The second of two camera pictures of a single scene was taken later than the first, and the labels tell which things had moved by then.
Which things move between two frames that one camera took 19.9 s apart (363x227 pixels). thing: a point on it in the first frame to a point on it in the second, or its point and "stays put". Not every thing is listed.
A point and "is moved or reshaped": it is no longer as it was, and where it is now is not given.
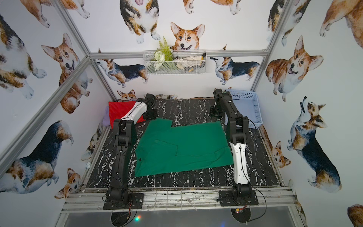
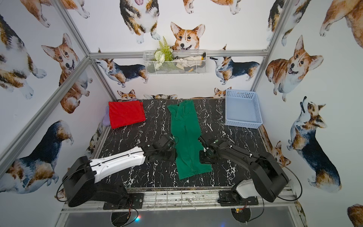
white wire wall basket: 165,62 stays put
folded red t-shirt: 117,109 stays put
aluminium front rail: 182,199 stays put
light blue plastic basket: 247,103 stays put
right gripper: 217,115 to 202,160
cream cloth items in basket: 189,63 stays put
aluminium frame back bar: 115,53 stays put
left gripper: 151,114 to 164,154
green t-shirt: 162,148 is moved or reshaped
